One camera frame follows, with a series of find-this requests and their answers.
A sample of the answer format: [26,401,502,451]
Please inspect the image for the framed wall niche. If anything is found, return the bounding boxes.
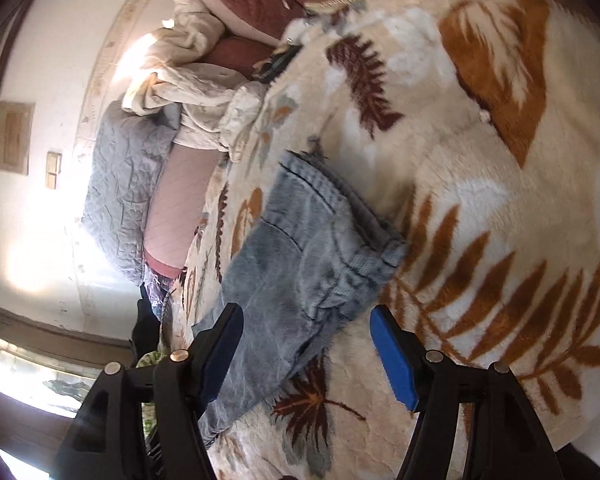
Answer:
[0,101,35,176]

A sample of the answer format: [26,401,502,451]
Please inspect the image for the dark cloth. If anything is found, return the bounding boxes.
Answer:
[131,285,163,366]

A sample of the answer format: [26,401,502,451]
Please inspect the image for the green patterned cloth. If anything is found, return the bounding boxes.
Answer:
[135,350,162,431]

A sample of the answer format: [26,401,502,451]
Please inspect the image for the blue denim pants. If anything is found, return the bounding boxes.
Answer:
[192,150,408,448]

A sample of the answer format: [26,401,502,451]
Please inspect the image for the grey quilted blanket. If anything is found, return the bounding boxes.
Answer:
[82,100,183,281]

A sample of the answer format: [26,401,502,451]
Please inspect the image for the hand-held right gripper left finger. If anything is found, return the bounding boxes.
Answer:
[50,302,245,480]

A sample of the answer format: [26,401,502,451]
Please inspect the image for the white floral crumpled sheet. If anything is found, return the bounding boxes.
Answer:
[122,0,268,163]

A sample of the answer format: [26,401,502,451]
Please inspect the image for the maroon bolster pillow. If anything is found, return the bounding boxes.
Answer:
[190,35,276,80]

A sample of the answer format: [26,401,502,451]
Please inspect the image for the cream leaf-print fleece blanket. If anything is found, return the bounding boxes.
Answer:
[157,0,600,480]

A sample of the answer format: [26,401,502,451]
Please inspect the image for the beige wall switch plate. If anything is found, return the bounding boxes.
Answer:
[46,151,63,190]

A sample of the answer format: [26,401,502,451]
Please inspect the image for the clear purple plastic bag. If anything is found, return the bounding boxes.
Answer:
[142,265,181,321]

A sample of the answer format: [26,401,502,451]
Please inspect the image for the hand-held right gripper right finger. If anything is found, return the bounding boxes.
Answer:
[370,305,566,480]

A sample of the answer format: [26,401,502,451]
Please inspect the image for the wooden window frame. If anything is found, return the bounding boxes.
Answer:
[0,297,136,480]

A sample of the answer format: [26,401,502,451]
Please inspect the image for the pink pillow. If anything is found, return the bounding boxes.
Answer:
[144,145,226,281]

